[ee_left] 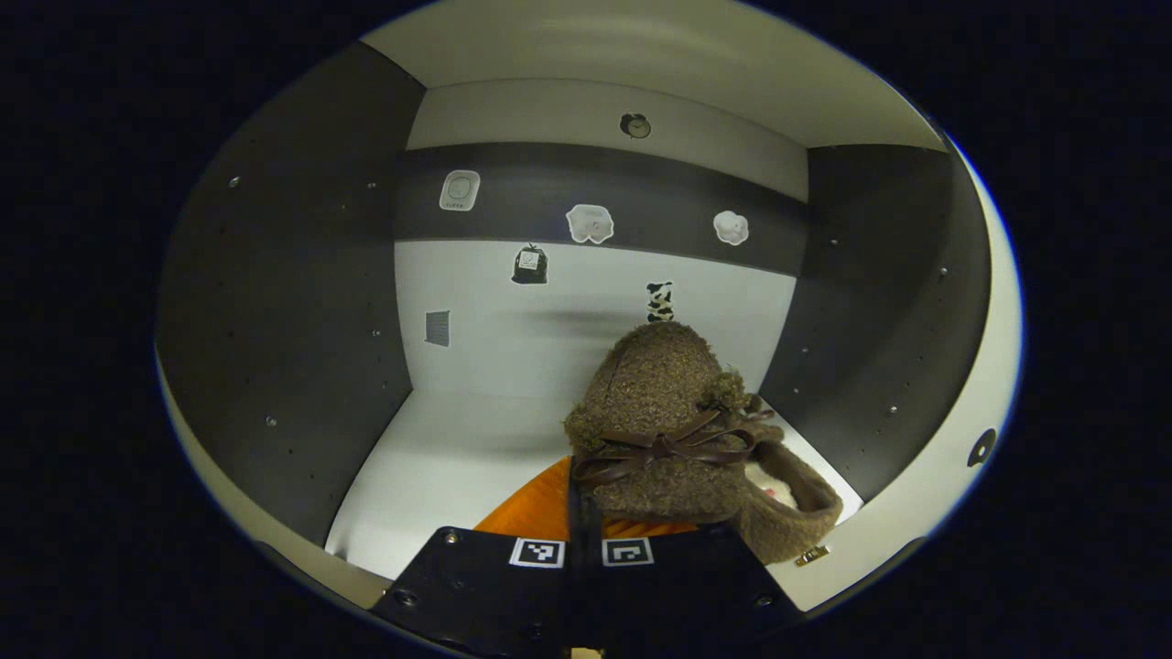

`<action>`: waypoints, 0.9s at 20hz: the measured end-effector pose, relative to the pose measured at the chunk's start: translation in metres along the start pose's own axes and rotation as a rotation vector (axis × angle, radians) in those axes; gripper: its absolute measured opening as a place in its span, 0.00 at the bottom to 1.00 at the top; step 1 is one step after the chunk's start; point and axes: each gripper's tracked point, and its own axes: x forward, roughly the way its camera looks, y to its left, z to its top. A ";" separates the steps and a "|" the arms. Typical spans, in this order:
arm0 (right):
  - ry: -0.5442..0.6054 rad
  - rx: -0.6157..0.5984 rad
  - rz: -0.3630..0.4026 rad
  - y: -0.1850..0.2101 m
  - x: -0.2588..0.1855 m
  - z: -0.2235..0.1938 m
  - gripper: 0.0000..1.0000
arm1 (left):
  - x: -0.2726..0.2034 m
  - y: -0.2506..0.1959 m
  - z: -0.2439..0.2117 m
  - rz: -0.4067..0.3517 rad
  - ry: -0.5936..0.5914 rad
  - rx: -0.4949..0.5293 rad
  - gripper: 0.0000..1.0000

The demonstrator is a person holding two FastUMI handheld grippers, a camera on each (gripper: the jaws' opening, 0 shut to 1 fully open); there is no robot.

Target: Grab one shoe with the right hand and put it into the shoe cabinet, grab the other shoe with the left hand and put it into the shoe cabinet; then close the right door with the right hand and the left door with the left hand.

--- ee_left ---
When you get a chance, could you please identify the brown fuzzy shoe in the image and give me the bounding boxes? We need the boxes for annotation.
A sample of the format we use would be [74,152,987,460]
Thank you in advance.
[732,439,845,566]
[563,320,788,527]

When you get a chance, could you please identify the white cabinet shelf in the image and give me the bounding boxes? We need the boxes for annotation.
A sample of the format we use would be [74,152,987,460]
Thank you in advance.
[362,0,944,152]

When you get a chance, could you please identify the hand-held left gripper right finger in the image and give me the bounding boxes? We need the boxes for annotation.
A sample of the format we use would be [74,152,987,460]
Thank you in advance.
[591,513,807,658]

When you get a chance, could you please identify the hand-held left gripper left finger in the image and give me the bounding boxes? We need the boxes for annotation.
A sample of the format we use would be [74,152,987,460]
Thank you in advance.
[371,456,587,659]

